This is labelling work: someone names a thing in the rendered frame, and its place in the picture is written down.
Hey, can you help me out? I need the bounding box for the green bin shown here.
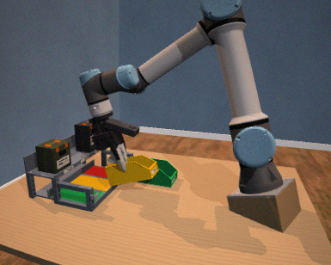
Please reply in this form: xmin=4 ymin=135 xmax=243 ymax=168
xmin=141 ymin=158 xmax=177 ymax=188

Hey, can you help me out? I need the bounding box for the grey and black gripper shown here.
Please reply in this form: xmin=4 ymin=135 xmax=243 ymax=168
xmin=89 ymin=111 xmax=127 ymax=172

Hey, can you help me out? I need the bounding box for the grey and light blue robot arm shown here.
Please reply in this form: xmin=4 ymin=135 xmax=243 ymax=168
xmin=79 ymin=0 xmax=283 ymax=194

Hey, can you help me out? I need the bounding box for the grey metal shelf rack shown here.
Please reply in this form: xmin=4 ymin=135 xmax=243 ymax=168
xmin=23 ymin=134 xmax=119 ymax=212

